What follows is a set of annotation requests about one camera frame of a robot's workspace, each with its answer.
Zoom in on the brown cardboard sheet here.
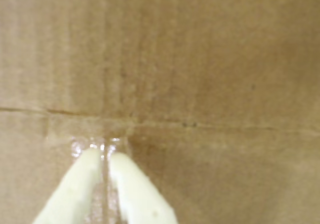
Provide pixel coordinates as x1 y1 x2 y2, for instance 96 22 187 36
0 0 320 224

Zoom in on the clear glossy tape strip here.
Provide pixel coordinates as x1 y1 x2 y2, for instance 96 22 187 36
47 116 130 224

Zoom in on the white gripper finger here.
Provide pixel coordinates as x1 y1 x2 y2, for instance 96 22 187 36
108 152 180 224
31 148 103 224

